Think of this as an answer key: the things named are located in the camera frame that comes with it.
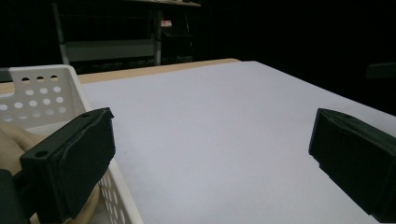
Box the white perforated plastic basket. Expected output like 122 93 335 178
0 63 145 224

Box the dark grey basket clip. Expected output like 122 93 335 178
0 67 13 84

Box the beige cloth garment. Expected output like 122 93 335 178
0 120 102 224

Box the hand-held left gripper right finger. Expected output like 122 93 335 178
307 107 396 224

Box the white table cover sheet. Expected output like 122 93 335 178
81 60 396 224

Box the white-legged background desk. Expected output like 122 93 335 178
50 0 202 67

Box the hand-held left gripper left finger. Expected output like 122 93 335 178
19 106 117 224

